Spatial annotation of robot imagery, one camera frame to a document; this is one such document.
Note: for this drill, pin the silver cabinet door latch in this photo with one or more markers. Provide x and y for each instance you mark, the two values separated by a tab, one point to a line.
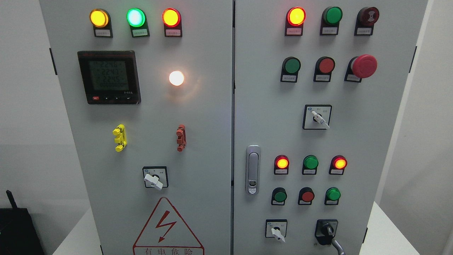
252	169

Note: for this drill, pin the black digital power meter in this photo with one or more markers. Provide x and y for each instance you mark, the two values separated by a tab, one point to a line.
110	77

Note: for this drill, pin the grey electrical control cabinet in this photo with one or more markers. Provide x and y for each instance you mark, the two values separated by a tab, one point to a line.
231	54

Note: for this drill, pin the red-rimmed amber indicator lamp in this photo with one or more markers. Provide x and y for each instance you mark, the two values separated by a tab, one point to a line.
172	21

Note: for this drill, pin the small green lamp lower right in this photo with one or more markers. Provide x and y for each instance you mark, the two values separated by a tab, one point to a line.
332	196

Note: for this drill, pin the green unlit lamp top right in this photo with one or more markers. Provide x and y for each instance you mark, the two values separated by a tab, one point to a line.
330	20

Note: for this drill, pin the white glowing indicator lamp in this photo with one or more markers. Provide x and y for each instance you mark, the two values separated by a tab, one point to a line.
176	78

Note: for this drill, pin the green push button upper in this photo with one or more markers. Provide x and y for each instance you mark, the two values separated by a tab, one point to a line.
290	70

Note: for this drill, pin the small green lamp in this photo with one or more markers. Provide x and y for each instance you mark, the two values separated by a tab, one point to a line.
332	196
310	164

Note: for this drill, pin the lit green indicator lamp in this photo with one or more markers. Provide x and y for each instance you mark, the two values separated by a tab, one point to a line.
138	23

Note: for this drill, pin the red terminal connector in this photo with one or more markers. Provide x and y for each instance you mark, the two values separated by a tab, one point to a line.
181	138

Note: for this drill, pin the small green push button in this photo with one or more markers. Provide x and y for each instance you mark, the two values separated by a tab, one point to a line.
279	196

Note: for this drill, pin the white-handled selector switch bottom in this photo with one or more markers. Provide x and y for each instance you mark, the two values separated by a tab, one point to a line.
276	229

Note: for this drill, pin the dark red buzzer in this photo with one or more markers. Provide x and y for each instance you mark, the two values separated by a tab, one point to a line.
365	20

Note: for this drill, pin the black device with antenna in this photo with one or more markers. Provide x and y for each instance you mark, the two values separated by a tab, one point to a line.
18	235

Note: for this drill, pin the small green lamp middle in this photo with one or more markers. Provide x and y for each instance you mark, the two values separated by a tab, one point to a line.
310	164

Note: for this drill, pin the small red lamp right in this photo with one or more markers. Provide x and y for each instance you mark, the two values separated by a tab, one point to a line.
338	165

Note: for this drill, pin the white-handled selector switch upper right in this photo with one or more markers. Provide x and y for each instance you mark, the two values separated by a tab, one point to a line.
317	116

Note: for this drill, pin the red lit lamp right door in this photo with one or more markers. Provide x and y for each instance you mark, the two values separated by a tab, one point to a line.
294	21

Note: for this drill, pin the red high voltage warning sticker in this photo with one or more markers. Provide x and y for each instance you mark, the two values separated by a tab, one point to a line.
167	233

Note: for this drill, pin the white-handled selector switch left door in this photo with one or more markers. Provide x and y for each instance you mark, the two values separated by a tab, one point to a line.
155	177

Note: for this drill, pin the red push button upper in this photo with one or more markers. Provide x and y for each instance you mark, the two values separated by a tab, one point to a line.
323	69

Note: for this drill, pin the yellow indicator lamp top left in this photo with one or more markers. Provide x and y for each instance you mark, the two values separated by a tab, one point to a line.
101	22

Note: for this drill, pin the yellow terminal connector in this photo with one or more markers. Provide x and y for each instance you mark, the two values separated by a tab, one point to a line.
120	137

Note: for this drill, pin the black rotary knob switch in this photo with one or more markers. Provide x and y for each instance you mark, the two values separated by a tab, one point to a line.
325	231

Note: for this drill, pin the red mushroom emergency stop button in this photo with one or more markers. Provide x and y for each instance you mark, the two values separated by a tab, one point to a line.
361	67

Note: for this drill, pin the small red lit lamp left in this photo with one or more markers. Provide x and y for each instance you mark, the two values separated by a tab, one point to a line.
281	165

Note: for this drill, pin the small red push button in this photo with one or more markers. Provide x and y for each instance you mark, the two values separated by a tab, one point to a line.
306	196

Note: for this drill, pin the white-handled selector switch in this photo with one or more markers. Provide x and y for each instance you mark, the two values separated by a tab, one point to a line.
317	116
276	229

